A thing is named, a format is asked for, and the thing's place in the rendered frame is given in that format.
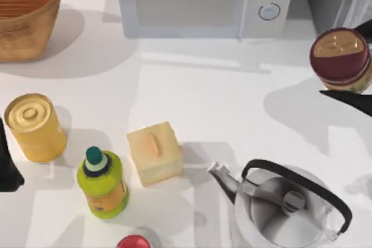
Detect jar with dark red lid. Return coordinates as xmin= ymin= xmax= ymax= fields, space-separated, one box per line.
xmin=309 ymin=27 xmax=372 ymax=94

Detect pale microwave oven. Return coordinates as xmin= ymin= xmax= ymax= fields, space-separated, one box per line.
xmin=114 ymin=0 xmax=299 ymax=43

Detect microwave knob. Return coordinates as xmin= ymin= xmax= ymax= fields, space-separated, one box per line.
xmin=257 ymin=2 xmax=282 ymax=22

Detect microwave oven door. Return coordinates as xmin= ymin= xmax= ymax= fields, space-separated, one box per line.
xmin=115 ymin=0 xmax=251 ymax=39

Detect green bottle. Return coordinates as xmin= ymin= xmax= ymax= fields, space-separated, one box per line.
xmin=76 ymin=146 xmax=130 ymax=220

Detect yellow can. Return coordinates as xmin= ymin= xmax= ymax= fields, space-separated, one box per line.
xmin=3 ymin=93 xmax=69 ymax=163

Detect brown woven basket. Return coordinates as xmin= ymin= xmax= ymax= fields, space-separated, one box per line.
xmin=0 ymin=0 xmax=64 ymax=63

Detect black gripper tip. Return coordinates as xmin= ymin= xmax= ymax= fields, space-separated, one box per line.
xmin=0 ymin=118 xmax=25 ymax=194

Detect microwave door handle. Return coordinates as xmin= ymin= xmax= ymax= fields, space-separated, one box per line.
xmin=238 ymin=0 xmax=251 ymax=43

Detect silver kettle with black handle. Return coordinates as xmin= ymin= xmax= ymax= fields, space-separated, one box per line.
xmin=206 ymin=159 xmax=354 ymax=248

